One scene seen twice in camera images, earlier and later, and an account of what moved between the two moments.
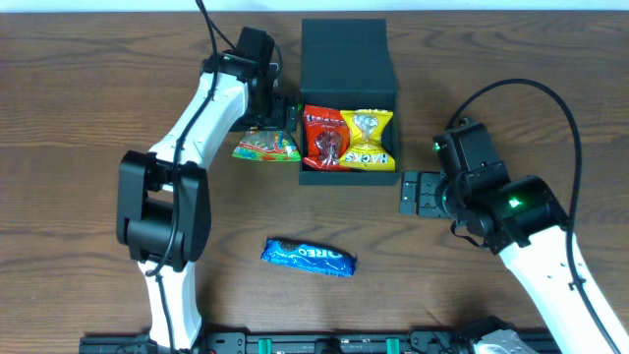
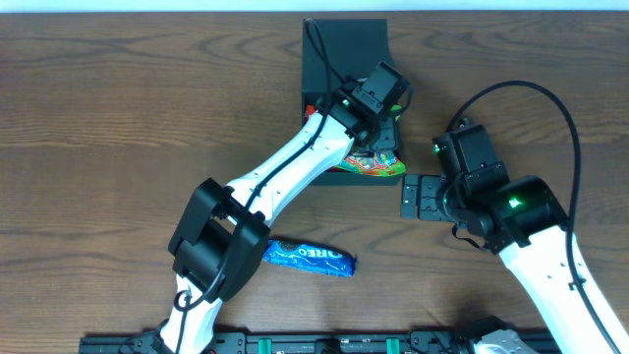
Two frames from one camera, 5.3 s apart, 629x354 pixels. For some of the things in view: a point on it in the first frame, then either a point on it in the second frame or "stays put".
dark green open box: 346,66 stays put
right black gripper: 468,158 stays put
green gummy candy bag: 267,146 to 380,163
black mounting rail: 290,342 stays put
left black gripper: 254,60 to 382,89
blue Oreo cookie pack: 309,257 stays put
